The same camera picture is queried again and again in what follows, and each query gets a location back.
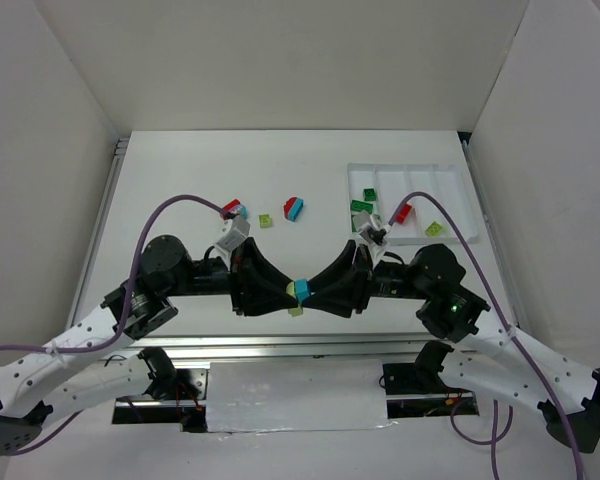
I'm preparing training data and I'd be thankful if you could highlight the yellow and blue lego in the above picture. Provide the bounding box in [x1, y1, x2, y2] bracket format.
[286, 279, 311, 317]

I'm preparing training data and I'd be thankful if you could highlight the red flower lego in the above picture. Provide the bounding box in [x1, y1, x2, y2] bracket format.
[392, 203, 413, 225]

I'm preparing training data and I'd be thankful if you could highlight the long green lego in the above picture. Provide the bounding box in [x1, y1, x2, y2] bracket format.
[350, 200, 374, 214]

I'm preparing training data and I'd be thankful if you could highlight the small green square lego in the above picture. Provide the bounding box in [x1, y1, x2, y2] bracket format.
[363, 188, 377, 202]

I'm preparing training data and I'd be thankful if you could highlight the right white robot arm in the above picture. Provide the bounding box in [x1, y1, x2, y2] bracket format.
[295, 241, 600, 454]

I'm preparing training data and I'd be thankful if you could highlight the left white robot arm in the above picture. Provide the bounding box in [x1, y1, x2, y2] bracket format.
[0, 235, 297, 457]

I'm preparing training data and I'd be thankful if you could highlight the light green small lego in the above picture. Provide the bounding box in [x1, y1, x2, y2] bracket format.
[259, 214, 273, 229]

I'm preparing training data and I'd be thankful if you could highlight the red lego with blue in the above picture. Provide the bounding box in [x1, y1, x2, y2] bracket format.
[221, 199, 248, 220]

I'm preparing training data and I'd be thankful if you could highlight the red and blue lego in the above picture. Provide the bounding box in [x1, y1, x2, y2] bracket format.
[283, 197, 304, 222]

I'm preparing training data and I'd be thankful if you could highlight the white taped cover plate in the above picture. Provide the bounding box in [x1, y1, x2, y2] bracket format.
[206, 359, 390, 433]

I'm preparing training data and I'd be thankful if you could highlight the white divided tray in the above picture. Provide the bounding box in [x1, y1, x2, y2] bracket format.
[347, 163, 479, 246]

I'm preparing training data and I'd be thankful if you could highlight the aluminium rail frame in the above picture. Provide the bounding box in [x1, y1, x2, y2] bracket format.
[69, 130, 516, 359]

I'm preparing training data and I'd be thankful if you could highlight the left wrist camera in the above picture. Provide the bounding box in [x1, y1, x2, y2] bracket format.
[213, 215, 251, 266]

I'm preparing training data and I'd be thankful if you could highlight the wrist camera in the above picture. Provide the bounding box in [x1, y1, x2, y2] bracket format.
[213, 215, 251, 266]
[355, 211, 391, 262]

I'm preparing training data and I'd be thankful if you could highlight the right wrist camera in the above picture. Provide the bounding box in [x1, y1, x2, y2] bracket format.
[355, 211, 391, 262]

